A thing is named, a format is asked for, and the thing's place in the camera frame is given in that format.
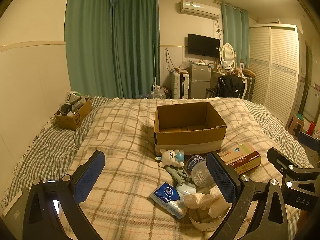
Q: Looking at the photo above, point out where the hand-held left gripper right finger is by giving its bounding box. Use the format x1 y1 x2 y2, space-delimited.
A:
205 151 290 240

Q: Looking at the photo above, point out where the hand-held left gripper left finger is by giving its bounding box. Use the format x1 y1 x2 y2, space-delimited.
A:
22 150 106 240

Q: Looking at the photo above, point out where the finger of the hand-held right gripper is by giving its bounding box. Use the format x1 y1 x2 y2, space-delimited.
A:
267 147 299 178
297 132 320 153

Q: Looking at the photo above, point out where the clear plastic bottle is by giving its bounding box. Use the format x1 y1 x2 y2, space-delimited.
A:
186 155 215 187

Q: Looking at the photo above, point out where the orange and white medicine box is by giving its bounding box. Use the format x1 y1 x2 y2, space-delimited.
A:
216 142 262 175

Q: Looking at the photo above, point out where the light blue plastic clip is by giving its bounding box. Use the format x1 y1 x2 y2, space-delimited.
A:
167 166 193 184

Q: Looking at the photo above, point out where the white bowl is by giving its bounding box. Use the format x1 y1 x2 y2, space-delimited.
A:
187 205 232 232

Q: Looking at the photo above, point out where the large cardboard box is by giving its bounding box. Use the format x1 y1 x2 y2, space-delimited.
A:
153 102 227 156

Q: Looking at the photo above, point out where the white bear toy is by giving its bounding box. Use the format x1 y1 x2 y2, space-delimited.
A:
158 149 186 168

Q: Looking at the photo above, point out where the blue tissue pack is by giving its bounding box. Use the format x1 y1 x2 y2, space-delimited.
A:
150 183 187 219

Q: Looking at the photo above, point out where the plastic stool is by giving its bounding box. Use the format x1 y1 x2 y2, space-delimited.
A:
286 113 304 137

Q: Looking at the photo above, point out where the beige plaid blanket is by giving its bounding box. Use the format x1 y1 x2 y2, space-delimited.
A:
59 96 313 240

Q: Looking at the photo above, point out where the green checkered bed sheet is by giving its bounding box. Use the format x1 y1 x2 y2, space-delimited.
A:
0 95 313 212

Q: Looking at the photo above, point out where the small cardboard box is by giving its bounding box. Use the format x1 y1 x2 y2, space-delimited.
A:
54 97 92 131

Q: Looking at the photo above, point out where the black round gadget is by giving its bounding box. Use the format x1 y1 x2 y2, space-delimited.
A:
59 103 73 117

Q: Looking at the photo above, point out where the white louvred wardrobe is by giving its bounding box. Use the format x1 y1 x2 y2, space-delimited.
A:
249 24 304 128

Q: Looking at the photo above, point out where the dark suitcase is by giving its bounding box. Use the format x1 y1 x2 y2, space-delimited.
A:
244 76 255 102

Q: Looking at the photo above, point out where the green and white carton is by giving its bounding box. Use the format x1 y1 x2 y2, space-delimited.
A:
65 91 86 105

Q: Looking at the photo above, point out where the black jacket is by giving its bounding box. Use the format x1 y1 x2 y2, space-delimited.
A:
215 75 245 98

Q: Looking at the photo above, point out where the grey mini fridge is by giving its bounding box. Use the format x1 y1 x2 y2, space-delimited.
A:
189 64 212 99

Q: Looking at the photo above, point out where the white ribbed suitcase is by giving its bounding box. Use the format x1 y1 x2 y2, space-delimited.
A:
171 71 189 99

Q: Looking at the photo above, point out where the clear water jug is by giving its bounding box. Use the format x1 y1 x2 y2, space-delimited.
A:
150 85 166 99

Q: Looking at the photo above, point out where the white oval vanity mirror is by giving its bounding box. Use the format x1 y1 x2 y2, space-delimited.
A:
220 43 237 68

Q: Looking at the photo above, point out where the white mop pole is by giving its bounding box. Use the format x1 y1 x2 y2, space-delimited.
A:
152 44 158 88

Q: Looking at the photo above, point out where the light green curtain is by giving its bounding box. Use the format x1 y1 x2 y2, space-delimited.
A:
220 2 250 68

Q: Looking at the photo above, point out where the wide green curtain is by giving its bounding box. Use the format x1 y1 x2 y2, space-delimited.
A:
64 0 113 99

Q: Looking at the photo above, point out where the dark green curtain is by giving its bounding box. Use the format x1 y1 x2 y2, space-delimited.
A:
111 0 160 99

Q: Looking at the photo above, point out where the white air conditioner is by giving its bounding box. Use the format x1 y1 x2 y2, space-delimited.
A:
178 0 221 20

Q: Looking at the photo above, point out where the black wall television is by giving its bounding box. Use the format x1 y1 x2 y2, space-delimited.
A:
187 33 220 58

